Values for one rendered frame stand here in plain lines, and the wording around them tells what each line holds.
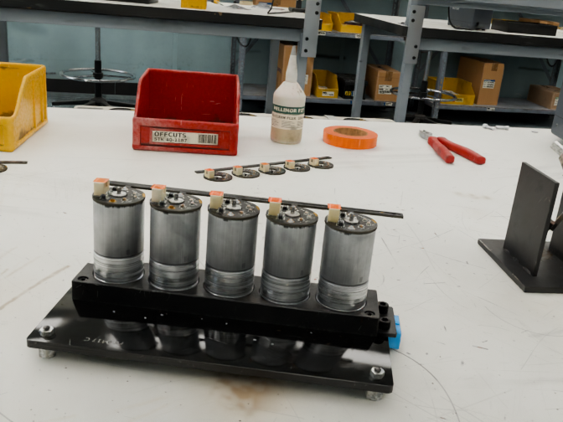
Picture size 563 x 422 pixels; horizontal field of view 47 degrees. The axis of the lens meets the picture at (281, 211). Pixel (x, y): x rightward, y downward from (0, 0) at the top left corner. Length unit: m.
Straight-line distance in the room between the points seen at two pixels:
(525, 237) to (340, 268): 0.18
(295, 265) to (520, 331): 0.14
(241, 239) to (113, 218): 0.06
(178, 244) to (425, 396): 0.13
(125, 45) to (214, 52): 0.62
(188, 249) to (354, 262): 0.08
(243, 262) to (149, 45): 4.46
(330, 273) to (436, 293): 0.10
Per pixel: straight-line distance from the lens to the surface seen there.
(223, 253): 0.31
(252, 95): 4.36
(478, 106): 4.90
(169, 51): 4.76
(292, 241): 0.30
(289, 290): 0.31
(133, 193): 0.32
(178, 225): 0.31
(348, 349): 0.30
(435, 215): 0.53
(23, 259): 0.41
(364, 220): 0.31
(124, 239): 0.32
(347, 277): 0.31
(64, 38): 4.78
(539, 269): 0.45
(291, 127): 0.68
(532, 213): 0.44
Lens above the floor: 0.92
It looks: 20 degrees down
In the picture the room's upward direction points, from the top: 5 degrees clockwise
